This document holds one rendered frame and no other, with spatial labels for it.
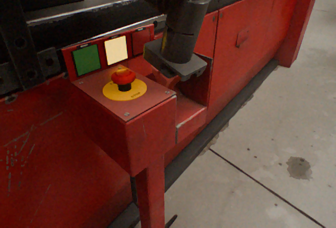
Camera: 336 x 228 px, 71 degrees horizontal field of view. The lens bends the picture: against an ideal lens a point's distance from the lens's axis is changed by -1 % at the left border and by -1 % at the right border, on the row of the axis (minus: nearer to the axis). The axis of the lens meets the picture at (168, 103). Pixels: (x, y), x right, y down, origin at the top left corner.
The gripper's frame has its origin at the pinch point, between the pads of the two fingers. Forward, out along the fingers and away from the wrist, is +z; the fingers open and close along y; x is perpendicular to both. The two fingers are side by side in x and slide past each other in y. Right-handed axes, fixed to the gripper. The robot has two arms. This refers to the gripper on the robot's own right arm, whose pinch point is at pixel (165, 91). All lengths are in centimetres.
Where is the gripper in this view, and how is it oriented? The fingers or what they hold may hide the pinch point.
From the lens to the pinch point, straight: 48.1
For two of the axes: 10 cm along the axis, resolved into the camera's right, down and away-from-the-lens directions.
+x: -6.9, 4.0, -6.0
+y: -6.9, -6.0, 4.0
